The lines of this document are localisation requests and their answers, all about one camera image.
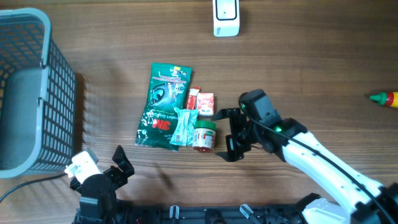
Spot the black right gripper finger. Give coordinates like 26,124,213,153
211,108,238,121
215,151,236,162

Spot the small red white packet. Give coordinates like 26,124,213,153
197,93,214,116

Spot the green lid white jar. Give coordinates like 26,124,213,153
192,121,216,152

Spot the red stick packet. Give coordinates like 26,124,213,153
186,86,201,110

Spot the pale teal packet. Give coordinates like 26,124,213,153
170,107,198,146

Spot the green 3M product pouch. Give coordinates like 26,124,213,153
136,63,193,151

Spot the orange sauce bottle green cap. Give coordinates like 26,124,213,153
369,91,398,108

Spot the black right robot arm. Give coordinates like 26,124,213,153
212,89,397,223

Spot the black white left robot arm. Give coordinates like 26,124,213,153
65,146,134,223

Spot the white barcode scanner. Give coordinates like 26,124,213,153
213,0,240,37

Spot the grey plastic mesh basket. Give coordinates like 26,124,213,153
1,8,77,179

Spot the black left camera cable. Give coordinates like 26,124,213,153
0,172,68,203

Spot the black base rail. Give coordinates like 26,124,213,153
75,203,353,224

